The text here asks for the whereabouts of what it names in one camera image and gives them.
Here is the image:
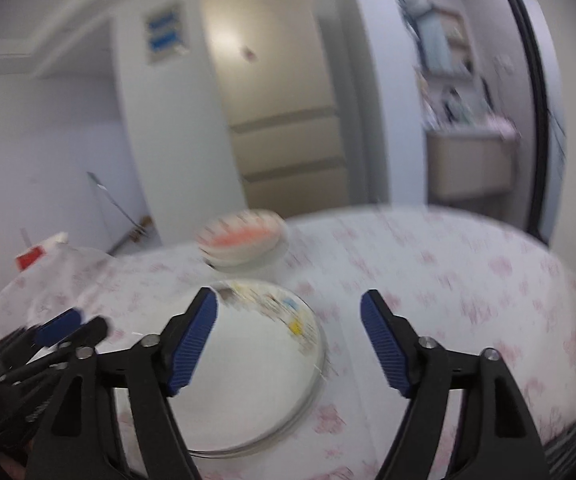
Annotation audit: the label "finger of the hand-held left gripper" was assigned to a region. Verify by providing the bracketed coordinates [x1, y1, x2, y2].
[0, 316, 109, 382]
[0, 308, 87, 362]

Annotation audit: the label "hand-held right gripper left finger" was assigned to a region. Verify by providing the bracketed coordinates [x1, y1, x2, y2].
[25, 286, 219, 480]

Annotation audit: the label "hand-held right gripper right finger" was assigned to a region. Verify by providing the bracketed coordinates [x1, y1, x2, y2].
[359, 289, 551, 480]

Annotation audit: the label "white plate cartoon print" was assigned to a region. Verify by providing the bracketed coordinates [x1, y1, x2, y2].
[113, 280, 326, 456]

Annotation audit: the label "pink strawberry print bowl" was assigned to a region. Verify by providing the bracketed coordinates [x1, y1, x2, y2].
[195, 210, 289, 261]
[203, 245, 289, 270]

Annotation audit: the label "red and white box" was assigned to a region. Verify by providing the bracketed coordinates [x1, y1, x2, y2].
[14, 231, 69, 273]

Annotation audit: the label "pink printed white tablecloth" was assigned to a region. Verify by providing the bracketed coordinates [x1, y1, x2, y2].
[0, 207, 576, 480]

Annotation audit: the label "metal mop pole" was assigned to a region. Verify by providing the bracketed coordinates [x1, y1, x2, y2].
[87, 171, 146, 236]

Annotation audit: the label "beige vanity cabinet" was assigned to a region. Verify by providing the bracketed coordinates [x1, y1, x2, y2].
[425, 127, 518, 201]

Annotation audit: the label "striped grey clothing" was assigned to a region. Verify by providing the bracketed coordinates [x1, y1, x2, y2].
[542, 420, 576, 480]

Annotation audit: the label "gold three-door fridge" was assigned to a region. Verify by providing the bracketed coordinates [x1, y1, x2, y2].
[199, 0, 351, 218]

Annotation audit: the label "pink cloth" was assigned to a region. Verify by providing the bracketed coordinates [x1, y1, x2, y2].
[482, 117, 518, 136]

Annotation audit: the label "black faucet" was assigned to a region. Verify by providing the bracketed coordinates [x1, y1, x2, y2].
[442, 87, 461, 121]

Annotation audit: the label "black framed glass door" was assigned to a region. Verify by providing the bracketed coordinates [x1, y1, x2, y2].
[492, 0, 568, 246]

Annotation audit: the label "bathroom mirror cabinet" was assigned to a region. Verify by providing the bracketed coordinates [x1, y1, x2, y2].
[408, 2, 476, 78]

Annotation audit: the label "grey wall panel blue windows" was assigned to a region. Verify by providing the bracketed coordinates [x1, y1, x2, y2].
[143, 2, 191, 65]

